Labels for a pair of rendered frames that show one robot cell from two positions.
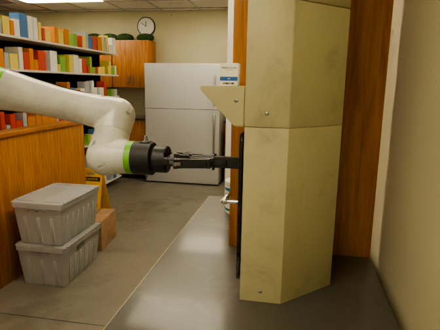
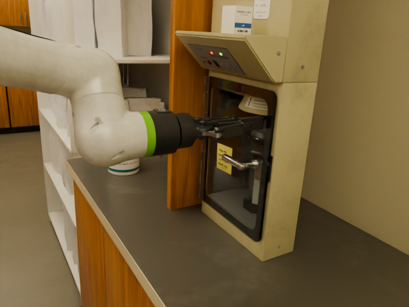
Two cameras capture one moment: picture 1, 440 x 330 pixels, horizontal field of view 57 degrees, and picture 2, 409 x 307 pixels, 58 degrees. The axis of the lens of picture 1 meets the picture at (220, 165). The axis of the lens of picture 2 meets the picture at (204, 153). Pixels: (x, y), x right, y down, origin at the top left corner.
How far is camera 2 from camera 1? 0.81 m
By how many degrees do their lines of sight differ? 41
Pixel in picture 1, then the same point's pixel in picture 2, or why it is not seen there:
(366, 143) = not seen: hidden behind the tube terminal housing
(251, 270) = (274, 229)
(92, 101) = (75, 56)
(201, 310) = (251, 287)
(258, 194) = (287, 152)
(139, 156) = (170, 131)
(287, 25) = not seen: outside the picture
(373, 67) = not seen: hidden behind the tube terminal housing
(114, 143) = (128, 119)
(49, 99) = (11, 53)
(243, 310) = (279, 270)
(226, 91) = (271, 42)
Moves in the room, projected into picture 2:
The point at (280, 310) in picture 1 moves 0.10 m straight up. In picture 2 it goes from (300, 256) to (305, 224)
